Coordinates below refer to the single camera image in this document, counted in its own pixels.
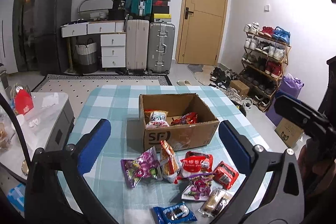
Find blue cookie packet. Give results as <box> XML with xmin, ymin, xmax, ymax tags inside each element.
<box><xmin>153</xmin><ymin>202</ymin><xmax>197</xmax><ymax>224</ymax></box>

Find brown cardboard SF box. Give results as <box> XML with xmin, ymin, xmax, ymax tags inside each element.
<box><xmin>139</xmin><ymin>93</ymin><xmax>219</xmax><ymax>151</ymax></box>

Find woven laundry basket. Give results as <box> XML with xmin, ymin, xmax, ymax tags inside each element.
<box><xmin>75</xmin><ymin>38</ymin><xmax>98</xmax><ymax>74</ymax></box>

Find purple gift bag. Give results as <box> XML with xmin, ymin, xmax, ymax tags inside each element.
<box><xmin>266</xmin><ymin>73</ymin><xmax>304</xmax><ymax>126</ymax></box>

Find yellow wooden door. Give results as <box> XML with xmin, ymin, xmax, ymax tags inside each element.
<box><xmin>175</xmin><ymin>0</ymin><xmax>228</xmax><ymax>65</ymax></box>

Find wooden shoe rack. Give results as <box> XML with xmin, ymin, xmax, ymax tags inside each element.
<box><xmin>239</xmin><ymin>31</ymin><xmax>291</xmax><ymax>112</ymax></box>

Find black cable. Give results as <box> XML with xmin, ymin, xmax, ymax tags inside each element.
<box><xmin>0</xmin><ymin>93</ymin><xmax>34</xmax><ymax>169</ymax></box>

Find person's right hand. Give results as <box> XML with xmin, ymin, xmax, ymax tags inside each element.
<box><xmin>297</xmin><ymin>138</ymin><xmax>335</xmax><ymax>196</ymax></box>

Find teal plaid tablecloth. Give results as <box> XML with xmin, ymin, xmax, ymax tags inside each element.
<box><xmin>69</xmin><ymin>85</ymin><xmax>265</xmax><ymax>223</ymax></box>

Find silver hard suitcase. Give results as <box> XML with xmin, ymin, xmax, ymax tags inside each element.
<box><xmin>147</xmin><ymin>22</ymin><xmax>175</xmax><ymax>75</ymax></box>

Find red spicy snack bag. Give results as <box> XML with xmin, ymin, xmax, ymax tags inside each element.
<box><xmin>170</xmin><ymin>112</ymin><xmax>198</xmax><ymax>126</ymax></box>

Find small cardboard box floor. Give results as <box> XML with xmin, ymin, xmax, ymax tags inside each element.
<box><xmin>230</xmin><ymin>80</ymin><xmax>249</xmax><ymax>97</ymax></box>

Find dotted floor rug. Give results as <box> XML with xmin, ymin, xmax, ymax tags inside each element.
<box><xmin>33</xmin><ymin>74</ymin><xmax>172</xmax><ymax>118</ymax></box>

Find stacked shoe boxes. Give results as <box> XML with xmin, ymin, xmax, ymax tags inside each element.
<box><xmin>151</xmin><ymin>0</ymin><xmax>171</xmax><ymax>23</ymax></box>

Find black bag on desk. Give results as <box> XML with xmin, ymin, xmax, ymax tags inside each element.
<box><xmin>108</xmin><ymin>0</ymin><xmax>126</xmax><ymax>20</ymax></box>

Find beige hard suitcase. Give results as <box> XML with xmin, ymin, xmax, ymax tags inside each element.
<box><xmin>126</xmin><ymin>19</ymin><xmax>149</xmax><ymax>73</ymax></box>

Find grey side table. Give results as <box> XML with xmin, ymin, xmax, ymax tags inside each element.
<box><xmin>1</xmin><ymin>92</ymin><xmax>74</xmax><ymax>184</ymax></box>

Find red gift box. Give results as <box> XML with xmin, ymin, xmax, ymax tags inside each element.
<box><xmin>14</xmin><ymin>89</ymin><xmax>34</xmax><ymax>115</ymax></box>

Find white pink snack bag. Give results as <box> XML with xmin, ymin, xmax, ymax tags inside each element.
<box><xmin>145</xmin><ymin>110</ymin><xmax>169</xmax><ymax>129</ymax></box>

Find white drawer desk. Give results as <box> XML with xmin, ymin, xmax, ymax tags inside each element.
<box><xmin>61</xmin><ymin>20</ymin><xmax>126</xmax><ymax>69</ymax></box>

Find purple snack bag small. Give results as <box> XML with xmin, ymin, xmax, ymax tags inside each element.
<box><xmin>181</xmin><ymin>173</ymin><xmax>215</xmax><ymax>202</ymax></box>

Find small red snack packet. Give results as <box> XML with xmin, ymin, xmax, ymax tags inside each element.
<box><xmin>214</xmin><ymin>161</ymin><xmax>239</xmax><ymax>190</ymax></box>

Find purple snack bag large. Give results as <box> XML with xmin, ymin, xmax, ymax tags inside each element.
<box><xmin>121</xmin><ymin>146</ymin><xmax>163</xmax><ymax>188</ymax></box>

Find beige slipper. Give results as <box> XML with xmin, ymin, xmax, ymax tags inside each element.
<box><xmin>177</xmin><ymin>80</ymin><xmax>192</xmax><ymax>86</ymax></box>

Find clear wrapped pastry packet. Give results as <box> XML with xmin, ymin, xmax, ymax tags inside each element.
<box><xmin>198</xmin><ymin>188</ymin><xmax>233</xmax><ymax>217</ymax></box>

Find orange noodle snack bag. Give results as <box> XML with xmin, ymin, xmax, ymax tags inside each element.
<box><xmin>160</xmin><ymin>140</ymin><xmax>180</xmax><ymax>184</ymax></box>

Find cat logo cardboard box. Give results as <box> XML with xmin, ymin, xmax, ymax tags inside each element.
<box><xmin>275</xmin><ymin>118</ymin><xmax>304</xmax><ymax>148</ymax></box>

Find red white snack bag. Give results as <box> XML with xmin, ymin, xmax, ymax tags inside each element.
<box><xmin>174</xmin><ymin>151</ymin><xmax>214</xmax><ymax>184</ymax></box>

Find black refrigerator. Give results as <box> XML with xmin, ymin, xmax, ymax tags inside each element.
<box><xmin>34</xmin><ymin>0</ymin><xmax>72</xmax><ymax>76</ymax></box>

